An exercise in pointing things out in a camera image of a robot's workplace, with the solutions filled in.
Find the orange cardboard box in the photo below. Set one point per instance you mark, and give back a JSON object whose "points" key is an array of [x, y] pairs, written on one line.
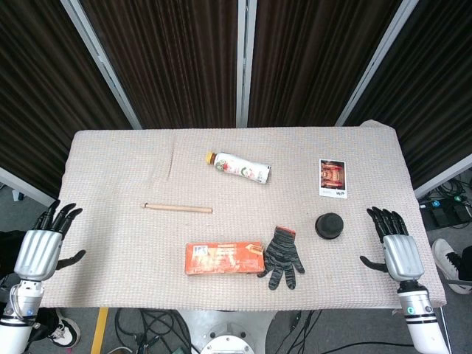
{"points": [[221, 258]]}

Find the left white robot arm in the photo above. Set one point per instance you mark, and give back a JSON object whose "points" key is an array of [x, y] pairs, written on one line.
{"points": [[16, 332]]}

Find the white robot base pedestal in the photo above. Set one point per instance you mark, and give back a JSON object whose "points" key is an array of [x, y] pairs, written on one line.
{"points": [[228, 335]]}

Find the white label drink bottle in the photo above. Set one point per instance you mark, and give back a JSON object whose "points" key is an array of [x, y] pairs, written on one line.
{"points": [[243, 169]]}

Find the beige waffle table cloth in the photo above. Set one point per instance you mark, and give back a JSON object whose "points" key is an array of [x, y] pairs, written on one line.
{"points": [[129, 177]]}

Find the grey aluminium partition post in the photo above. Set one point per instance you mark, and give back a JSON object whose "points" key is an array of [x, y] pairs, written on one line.
{"points": [[99, 62], [245, 62], [376, 62]]}

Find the black round lid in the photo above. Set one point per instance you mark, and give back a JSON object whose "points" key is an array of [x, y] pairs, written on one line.
{"points": [[329, 237]]}

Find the dark brown pleated curtain panel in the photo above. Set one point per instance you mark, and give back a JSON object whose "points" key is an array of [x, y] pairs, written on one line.
{"points": [[173, 62], [435, 92], [309, 62], [37, 92]]}

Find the black and white sneaker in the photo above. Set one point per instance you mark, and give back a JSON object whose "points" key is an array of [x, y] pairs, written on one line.
{"points": [[66, 330]]}

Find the white bordered photo card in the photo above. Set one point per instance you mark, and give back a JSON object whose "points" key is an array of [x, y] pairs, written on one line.
{"points": [[333, 177]]}

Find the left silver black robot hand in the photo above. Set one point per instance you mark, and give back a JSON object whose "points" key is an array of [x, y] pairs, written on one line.
{"points": [[37, 250]]}

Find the yellow floor tape strip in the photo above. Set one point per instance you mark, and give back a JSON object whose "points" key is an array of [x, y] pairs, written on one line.
{"points": [[99, 332]]}

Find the grey black knit glove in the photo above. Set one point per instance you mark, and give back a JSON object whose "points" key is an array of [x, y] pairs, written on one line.
{"points": [[282, 254]]}

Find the grey aluminium partition rail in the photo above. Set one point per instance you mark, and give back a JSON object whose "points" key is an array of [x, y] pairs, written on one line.
{"points": [[442, 176], [26, 186]]}

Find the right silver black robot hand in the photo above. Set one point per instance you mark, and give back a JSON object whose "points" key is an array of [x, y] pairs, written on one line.
{"points": [[402, 256]]}

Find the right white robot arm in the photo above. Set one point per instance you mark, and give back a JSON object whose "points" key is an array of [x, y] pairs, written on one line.
{"points": [[422, 324]]}

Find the black dome-shaped object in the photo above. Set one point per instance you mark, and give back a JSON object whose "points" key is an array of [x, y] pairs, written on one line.
{"points": [[330, 222]]}

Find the wooden stick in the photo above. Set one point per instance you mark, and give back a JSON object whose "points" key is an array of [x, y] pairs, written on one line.
{"points": [[177, 208]]}

